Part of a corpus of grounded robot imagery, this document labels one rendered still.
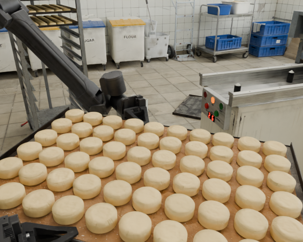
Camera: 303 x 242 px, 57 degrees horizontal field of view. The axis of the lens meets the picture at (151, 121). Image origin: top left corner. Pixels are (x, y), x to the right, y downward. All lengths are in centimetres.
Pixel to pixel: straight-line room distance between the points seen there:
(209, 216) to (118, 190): 16
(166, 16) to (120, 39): 124
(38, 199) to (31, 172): 8
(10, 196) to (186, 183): 30
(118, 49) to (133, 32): 36
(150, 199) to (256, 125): 101
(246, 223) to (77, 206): 27
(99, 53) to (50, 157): 410
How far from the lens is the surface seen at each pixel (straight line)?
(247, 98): 134
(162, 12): 553
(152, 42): 507
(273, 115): 147
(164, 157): 59
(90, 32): 457
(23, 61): 228
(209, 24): 600
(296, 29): 206
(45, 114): 299
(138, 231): 44
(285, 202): 54
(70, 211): 48
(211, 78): 155
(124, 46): 472
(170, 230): 44
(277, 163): 64
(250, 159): 63
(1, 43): 461
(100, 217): 46
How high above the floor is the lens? 136
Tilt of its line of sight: 27 degrees down
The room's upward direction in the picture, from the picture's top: straight up
